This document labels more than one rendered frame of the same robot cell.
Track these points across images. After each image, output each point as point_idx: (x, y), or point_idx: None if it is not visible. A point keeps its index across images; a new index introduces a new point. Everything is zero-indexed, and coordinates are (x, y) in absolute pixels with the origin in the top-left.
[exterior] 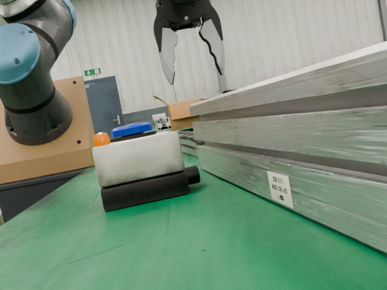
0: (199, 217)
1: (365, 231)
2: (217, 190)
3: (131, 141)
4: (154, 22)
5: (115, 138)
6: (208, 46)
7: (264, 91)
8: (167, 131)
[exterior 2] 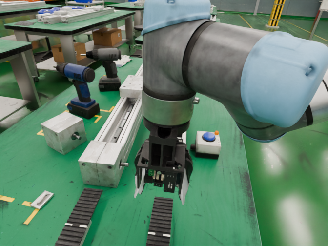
0: (196, 127)
1: None
2: (188, 140)
3: (209, 132)
4: (192, 159)
5: (214, 139)
6: (137, 193)
7: None
8: (198, 137)
